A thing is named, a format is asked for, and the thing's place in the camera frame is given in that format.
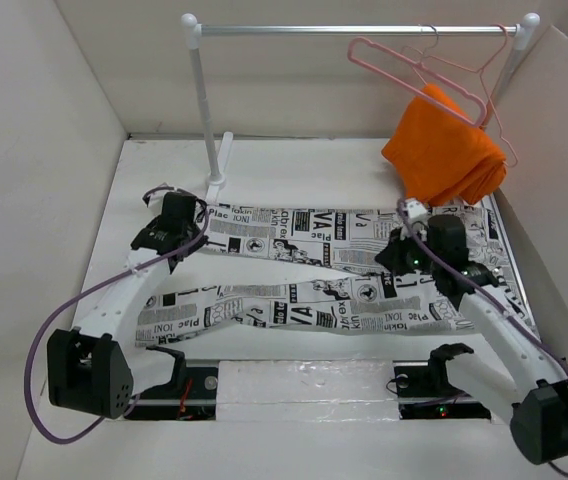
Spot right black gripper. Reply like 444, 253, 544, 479
373, 224, 442, 277

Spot newspaper print trousers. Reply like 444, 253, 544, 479
134, 198, 535, 349

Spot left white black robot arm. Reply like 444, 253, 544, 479
46, 191, 207, 419

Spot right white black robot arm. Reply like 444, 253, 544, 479
375, 203, 568, 477

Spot orange garment on hanger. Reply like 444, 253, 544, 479
381, 97, 507, 206

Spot white metal clothes rack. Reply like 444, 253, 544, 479
181, 12, 541, 202

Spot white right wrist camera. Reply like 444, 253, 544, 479
397, 198, 429, 238

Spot aluminium rail right side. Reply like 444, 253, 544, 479
482, 195, 539, 337

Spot pink wire hanger with garment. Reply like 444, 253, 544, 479
401, 23, 523, 168

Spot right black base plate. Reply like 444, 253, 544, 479
386, 361, 492, 421

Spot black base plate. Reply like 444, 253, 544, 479
386, 361, 492, 421
124, 364, 219, 422

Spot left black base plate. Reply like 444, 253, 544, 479
124, 364, 219, 422

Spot pink wire hanger empty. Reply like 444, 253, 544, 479
347, 22, 487, 129

